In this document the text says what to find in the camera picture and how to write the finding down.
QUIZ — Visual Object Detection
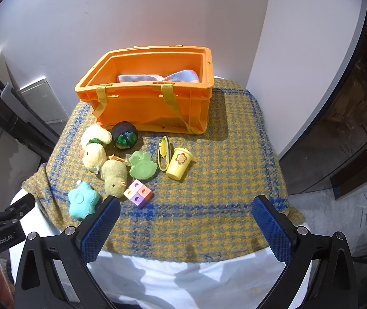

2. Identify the orange plastic crate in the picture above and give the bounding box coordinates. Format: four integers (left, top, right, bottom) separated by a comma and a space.
74, 44, 215, 136

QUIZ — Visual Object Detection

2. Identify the yellow flower toy cup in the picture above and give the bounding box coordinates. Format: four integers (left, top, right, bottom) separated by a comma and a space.
166, 147, 194, 181

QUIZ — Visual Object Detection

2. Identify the pale yellow plush duck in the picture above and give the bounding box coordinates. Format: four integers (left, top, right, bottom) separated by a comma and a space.
80, 125, 113, 172

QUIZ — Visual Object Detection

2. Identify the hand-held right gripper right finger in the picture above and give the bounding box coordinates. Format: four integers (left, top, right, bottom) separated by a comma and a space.
251, 195, 360, 309

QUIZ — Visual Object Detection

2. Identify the white sheet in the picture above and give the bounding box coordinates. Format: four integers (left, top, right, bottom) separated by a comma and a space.
10, 190, 310, 309

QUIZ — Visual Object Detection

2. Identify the teal plush flower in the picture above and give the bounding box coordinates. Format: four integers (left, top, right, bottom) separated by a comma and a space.
68, 181, 101, 221

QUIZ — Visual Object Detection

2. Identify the black and green ball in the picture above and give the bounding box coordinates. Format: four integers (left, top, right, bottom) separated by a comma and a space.
111, 121, 138, 150

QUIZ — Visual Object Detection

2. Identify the black and grey stand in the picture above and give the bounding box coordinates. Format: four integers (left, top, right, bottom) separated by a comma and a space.
0, 45, 62, 165

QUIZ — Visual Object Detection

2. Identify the dark glass cabinet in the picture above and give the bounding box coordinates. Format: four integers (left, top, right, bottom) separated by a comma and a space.
278, 0, 367, 198

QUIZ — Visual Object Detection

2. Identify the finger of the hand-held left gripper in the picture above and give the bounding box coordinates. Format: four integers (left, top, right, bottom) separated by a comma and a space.
0, 192, 37, 230

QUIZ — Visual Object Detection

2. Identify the olive yellow plush chick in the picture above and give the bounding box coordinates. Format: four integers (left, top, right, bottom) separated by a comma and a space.
101, 154, 129, 199

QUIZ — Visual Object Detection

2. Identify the pastel fleece blanket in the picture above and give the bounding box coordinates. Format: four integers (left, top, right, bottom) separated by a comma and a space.
117, 69, 201, 84

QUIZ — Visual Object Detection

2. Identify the yellow blue checked blanket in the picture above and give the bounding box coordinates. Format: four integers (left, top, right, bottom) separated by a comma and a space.
22, 78, 306, 263

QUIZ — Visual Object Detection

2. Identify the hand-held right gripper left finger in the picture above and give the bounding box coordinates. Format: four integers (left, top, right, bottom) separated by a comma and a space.
15, 196, 121, 309

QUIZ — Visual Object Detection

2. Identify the purple toy block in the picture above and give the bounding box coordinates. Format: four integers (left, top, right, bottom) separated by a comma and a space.
124, 181, 154, 208

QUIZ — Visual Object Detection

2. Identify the green rubber frog toy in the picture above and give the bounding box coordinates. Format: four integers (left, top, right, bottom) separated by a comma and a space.
129, 151, 157, 180

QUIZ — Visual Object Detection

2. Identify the small yellow toy sandal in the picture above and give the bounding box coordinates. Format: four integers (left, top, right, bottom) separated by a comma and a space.
158, 136, 173, 172

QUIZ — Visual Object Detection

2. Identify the white wall heater panel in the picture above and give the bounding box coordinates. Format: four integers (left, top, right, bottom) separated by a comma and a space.
19, 76, 70, 123

